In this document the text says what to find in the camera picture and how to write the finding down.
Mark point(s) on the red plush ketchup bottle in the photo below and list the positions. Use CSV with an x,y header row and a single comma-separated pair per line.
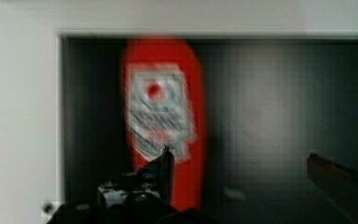
x,y
164,106

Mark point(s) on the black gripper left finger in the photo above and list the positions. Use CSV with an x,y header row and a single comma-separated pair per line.
x,y
140,197

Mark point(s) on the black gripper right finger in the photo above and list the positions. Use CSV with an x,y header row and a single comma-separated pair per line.
x,y
337,182

